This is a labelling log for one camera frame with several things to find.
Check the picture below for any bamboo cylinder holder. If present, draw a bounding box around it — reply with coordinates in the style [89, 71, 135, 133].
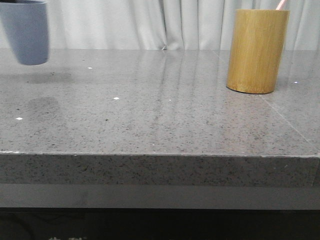
[226, 9, 290, 94]

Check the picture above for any white curtain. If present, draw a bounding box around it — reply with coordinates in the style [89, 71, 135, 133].
[0, 0, 320, 52]

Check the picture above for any blue plastic cup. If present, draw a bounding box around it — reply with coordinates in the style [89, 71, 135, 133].
[0, 0, 49, 65]

